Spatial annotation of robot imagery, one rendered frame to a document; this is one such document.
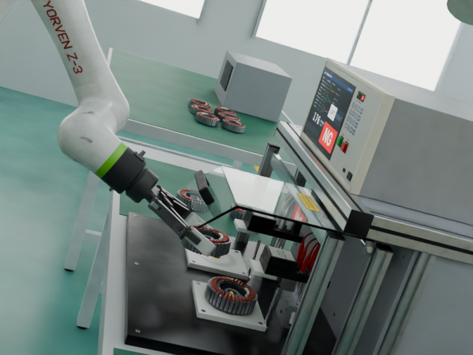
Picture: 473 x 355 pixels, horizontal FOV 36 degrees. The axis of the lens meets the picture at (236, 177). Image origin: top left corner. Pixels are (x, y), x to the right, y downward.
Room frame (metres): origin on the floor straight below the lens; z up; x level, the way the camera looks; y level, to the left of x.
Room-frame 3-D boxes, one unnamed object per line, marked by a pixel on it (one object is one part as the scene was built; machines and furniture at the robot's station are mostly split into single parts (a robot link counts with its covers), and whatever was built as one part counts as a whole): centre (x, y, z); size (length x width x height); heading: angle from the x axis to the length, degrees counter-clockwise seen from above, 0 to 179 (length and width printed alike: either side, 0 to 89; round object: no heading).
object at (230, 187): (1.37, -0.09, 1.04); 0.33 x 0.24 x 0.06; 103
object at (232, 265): (1.68, -0.01, 0.78); 0.15 x 0.15 x 0.01; 13
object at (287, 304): (1.48, -0.21, 0.80); 0.08 x 0.05 x 0.06; 13
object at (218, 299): (1.45, -0.07, 0.80); 0.11 x 0.11 x 0.04
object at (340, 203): (1.64, -0.35, 1.09); 0.68 x 0.44 x 0.05; 13
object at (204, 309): (1.45, -0.07, 0.78); 0.15 x 0.15 x 0.01; 13
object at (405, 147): (1.63, -0.36, 1.22); 0.44 x 0.39 x 0.20; 13
